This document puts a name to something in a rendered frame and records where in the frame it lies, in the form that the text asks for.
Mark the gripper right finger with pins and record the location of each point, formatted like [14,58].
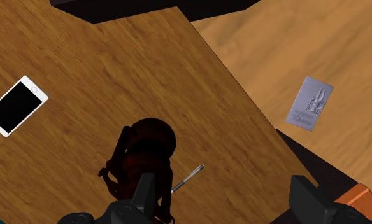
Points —
[307,201]

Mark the orange block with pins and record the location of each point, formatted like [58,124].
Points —
[364,203]

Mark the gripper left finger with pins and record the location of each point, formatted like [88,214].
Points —
[144,192]

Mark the dark brown figure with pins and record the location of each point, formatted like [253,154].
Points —
[148,145]

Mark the silver pen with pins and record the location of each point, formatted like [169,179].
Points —
[188,178]

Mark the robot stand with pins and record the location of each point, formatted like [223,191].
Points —
[136,7]

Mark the white phone with black screen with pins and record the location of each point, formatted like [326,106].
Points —
[15,106]

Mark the grey book with embossed figure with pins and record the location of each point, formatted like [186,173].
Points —
[310,104]

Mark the wooden table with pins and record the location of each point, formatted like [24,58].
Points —
[136,77]

